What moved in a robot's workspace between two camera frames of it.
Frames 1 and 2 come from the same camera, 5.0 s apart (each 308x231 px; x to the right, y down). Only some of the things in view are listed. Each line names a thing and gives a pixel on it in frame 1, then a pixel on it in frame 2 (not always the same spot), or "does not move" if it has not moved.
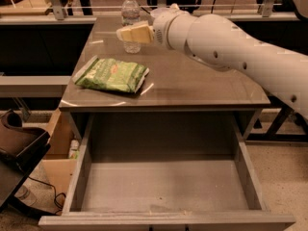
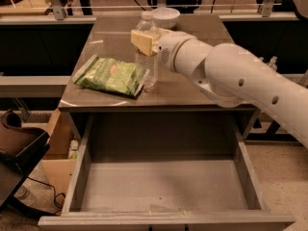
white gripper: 159,25 to 167,50
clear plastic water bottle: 130,16 to 147,24
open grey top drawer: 165,171 does not move
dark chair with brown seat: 21,150 does not move
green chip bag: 113,73 does not move
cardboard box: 58,163 does not move
